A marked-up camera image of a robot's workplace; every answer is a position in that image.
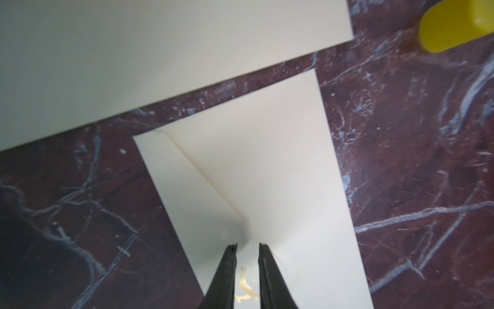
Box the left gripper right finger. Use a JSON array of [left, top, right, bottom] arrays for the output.
[[258, 243, 298, 309]]

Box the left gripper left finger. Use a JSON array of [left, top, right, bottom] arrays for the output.
[[199, 244, 237, 309]]

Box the manila envelope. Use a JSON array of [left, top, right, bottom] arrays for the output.
[[1, 1, 353, 150], [134, 70, 373, 308]]

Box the yellow glue stick cap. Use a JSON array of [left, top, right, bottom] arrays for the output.
[[418, 0, 493, 54]]

